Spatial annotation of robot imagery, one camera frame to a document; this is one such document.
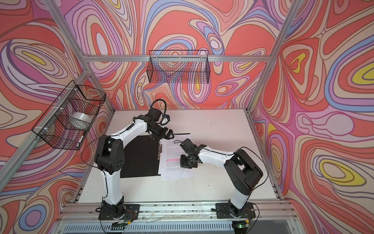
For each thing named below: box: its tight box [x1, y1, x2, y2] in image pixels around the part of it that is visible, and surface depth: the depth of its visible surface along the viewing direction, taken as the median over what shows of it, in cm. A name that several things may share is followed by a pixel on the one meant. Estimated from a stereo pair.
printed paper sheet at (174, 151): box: [165, 133, 192, 172], surface depth 95 cm
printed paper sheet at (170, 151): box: [158, 133, 196, 181], surface depth 91 cm
